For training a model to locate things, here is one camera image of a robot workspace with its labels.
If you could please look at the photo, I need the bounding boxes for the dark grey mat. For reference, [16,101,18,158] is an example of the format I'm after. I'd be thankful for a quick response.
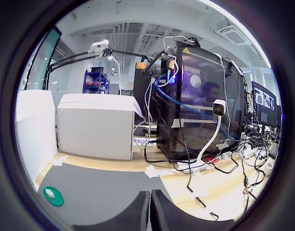
[38,163,175,227]

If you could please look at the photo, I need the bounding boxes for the long black camera cable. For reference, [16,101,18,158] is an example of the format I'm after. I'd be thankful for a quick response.
[187,168,220,222]

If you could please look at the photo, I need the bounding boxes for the white tape roll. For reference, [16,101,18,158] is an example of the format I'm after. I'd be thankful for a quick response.
[265,161,274,177]

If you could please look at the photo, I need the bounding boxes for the black computer tower case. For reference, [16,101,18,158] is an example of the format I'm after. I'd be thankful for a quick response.
[156,40,247,162]

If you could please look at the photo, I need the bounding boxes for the black monitor back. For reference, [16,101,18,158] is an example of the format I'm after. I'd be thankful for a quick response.
[132,61,162,121]

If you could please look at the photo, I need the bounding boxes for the blue metal shelf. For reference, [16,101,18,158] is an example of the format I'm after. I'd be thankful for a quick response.
[82,67,111,95]

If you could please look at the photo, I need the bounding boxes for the white box partition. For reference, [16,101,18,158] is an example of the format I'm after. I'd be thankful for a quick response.
[56,93,143,161]

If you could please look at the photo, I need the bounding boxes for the white gooseneck camera stand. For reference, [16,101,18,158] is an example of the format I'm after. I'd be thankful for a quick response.
[177,98,226,174]

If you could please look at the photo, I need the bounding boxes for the white overhead camera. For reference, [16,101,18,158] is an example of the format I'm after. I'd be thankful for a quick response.
[88,40,110,57]

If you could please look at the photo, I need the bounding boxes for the white partition board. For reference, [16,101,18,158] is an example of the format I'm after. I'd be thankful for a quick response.
[15,90,58,186]

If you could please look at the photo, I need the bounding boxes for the small red device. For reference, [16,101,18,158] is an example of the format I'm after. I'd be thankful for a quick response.
[201,155,220,165]

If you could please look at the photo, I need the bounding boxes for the black computer monitors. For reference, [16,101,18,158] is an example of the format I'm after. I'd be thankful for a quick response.
[252,81,282,128]

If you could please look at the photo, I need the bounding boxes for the white tape piece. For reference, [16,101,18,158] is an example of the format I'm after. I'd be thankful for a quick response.
[144,165,177,179]
[52,155,69,167]

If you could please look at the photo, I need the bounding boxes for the large dark wall screen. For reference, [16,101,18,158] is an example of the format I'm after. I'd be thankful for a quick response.
[22,27,63,90]

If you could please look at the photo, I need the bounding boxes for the round green lid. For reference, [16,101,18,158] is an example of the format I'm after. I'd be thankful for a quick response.
[43,186,65,207]

